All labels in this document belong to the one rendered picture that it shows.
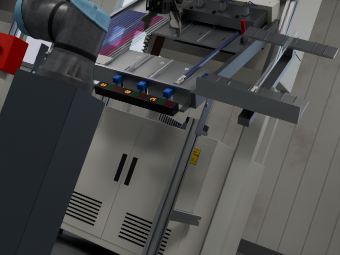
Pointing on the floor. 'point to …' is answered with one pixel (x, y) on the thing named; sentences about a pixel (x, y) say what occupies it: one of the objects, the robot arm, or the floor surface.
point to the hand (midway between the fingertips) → (162, 33)
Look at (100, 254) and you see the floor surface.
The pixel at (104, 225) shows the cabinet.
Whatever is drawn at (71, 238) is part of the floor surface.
